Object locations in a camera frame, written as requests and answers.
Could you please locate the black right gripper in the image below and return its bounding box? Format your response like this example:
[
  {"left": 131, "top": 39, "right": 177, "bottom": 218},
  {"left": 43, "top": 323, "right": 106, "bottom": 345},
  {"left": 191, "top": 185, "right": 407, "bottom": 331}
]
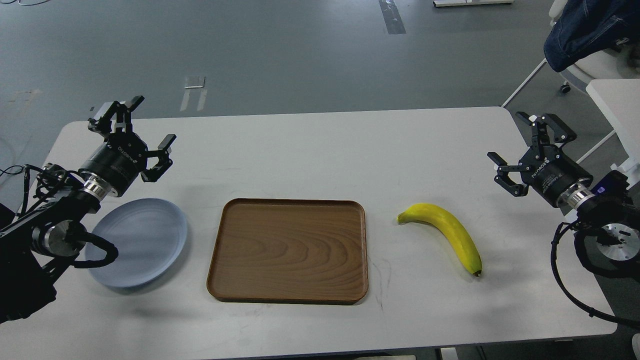
[{"left": 487, "top": 111, "right": 594, "bottom": 208}]

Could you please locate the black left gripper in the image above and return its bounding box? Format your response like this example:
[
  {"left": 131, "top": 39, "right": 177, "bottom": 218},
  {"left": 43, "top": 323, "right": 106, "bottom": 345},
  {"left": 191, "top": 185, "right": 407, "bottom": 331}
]
[{"left": 78, "top": 95, "right": 177, "bottom": 198}]

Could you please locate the light blue plate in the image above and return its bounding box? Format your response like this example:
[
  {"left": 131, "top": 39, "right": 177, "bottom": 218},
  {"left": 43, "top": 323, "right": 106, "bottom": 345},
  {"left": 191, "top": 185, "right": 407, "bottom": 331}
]
[{"left": 89, "top": 198, "right": 188, "bottom": 289}]

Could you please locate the yellow banana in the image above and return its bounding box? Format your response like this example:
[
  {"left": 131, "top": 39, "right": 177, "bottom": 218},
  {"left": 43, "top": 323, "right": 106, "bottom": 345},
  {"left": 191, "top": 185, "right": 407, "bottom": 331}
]
[{"left": 396, "top": 203, "right": 483, "bottom": 277}]

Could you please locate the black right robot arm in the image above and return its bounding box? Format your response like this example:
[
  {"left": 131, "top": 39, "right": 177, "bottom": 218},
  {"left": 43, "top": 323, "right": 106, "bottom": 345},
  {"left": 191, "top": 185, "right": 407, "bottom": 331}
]
[{"left": 487, "top": 111, "right": 639, "bottom": 328}]

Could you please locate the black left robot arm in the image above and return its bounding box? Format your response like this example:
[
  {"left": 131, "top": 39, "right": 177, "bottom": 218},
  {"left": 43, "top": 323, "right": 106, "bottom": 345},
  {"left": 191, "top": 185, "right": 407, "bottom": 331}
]
[{"left": 0, "top": 95, "right": 176, "bottom": 322}]

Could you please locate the white side table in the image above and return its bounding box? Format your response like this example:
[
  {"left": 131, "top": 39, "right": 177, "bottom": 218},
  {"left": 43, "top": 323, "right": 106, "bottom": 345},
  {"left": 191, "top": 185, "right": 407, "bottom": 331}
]
[{"left": 586, "top": 79, "right": 640, "bottom": 163}]

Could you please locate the white office chair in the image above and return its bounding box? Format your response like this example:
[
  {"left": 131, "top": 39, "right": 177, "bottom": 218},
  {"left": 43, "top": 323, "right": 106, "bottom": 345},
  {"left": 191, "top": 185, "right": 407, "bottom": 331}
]
[{"left": 501, "top": 0, "right": 640, "bottom": 162}]

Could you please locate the blue denim jacket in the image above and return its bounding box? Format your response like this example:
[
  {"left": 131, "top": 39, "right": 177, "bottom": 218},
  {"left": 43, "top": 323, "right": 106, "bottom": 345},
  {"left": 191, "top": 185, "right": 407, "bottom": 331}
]
[{"left": 543, "top": 0, "right": 640, "bottom": 73}]

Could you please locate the brown wooden tray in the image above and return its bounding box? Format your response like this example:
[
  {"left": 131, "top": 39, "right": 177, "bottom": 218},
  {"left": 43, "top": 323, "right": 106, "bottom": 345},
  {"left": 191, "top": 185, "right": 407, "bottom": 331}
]
[{"left": 206, "top": 198, "right": 369, "bottom": 306}]

